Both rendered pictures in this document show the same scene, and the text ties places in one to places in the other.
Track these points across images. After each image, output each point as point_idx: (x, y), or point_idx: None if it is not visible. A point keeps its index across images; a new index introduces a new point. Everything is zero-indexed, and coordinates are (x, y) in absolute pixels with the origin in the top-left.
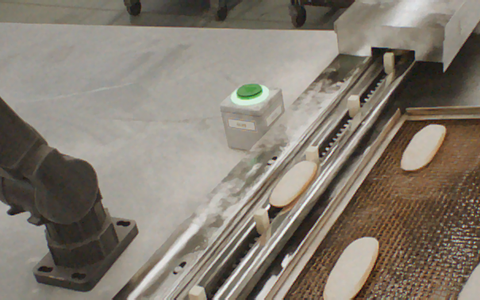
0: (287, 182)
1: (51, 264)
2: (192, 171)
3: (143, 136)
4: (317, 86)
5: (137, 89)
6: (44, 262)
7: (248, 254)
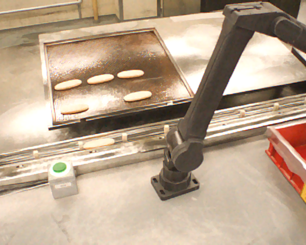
0: (102, 142)
1: (191, 181)
2: (103, 193)
3: (90, 238)
4: (25, 171)
5: None
6: (193, 185)
7: (140, 133)
